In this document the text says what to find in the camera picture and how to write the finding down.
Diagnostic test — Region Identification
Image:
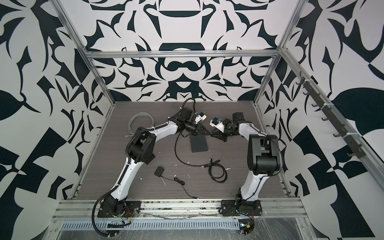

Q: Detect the black network switch box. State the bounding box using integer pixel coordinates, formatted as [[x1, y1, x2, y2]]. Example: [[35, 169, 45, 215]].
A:
[[190, 135, 209, 153]]

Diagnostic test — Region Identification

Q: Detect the black cable with barrel plug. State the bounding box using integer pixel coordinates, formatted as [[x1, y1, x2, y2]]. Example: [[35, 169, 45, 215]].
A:
[[174, 131, 228, 184]]

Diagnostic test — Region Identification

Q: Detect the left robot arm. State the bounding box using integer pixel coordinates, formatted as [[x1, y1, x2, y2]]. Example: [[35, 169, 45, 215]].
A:
[[91, 98, 210, 238]]

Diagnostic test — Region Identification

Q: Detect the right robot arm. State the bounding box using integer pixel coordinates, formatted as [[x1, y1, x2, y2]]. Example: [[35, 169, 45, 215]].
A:
[[210, 112, 283, 217]]

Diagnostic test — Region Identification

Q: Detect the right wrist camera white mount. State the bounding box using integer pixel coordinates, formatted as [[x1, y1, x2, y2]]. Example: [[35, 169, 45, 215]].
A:
[[210, 118, 225, 133]]

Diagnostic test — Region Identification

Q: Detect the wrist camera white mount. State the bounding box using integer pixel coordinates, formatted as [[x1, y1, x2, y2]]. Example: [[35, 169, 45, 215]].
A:
[[210, 118, 225, 133], [194, 113, 207, 124]]

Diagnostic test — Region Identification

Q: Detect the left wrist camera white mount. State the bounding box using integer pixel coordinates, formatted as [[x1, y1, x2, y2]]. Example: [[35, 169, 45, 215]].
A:
[[194, 113, 207, 124]]

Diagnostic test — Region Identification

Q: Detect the grey coiled ethernet cable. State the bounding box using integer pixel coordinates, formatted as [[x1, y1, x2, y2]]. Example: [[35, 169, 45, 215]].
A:
[[124, 111, 157, 138]]

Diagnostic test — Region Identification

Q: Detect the small black adapter with cable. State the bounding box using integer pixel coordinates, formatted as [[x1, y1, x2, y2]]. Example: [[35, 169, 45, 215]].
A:
[[154, 166, 198, 199]]

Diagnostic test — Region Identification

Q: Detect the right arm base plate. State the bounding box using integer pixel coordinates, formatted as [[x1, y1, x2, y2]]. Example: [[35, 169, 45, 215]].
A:
[[219, 200, 263, 217]]

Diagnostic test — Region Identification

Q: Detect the aluminium frame crossbar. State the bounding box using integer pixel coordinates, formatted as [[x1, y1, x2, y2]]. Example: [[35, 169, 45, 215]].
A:
[[85, 50, 278, 59]]

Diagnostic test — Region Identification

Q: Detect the white slotted cable duct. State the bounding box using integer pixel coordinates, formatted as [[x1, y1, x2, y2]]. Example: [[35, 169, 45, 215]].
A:
[[61, 219, 240, 231]]

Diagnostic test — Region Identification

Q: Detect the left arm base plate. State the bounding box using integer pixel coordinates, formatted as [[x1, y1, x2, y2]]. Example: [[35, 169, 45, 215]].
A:
[[97, 201, 142, 218]]

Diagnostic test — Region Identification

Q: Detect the wall hook rack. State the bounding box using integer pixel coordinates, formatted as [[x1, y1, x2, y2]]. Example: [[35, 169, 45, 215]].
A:
[[297, 72, 367, 159]]

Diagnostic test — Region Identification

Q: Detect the front aluminium rail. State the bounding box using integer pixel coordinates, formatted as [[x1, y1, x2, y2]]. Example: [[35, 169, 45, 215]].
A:
[[52, 197, 308, 221]]

